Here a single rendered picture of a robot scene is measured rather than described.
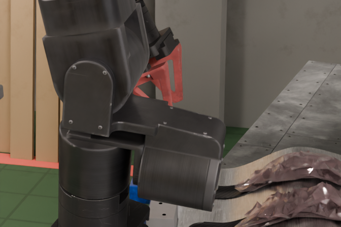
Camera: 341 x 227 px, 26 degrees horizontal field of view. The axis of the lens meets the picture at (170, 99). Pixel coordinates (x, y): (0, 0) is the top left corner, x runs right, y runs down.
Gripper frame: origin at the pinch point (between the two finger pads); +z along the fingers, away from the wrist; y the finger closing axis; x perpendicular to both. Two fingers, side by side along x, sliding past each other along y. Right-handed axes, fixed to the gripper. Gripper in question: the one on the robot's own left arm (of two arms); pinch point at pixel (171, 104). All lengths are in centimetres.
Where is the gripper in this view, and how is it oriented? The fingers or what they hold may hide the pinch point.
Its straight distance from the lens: 100.1
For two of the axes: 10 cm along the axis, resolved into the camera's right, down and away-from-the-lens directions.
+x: -8.8, 3.6, 3.2
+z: 4.4, 8.7, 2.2
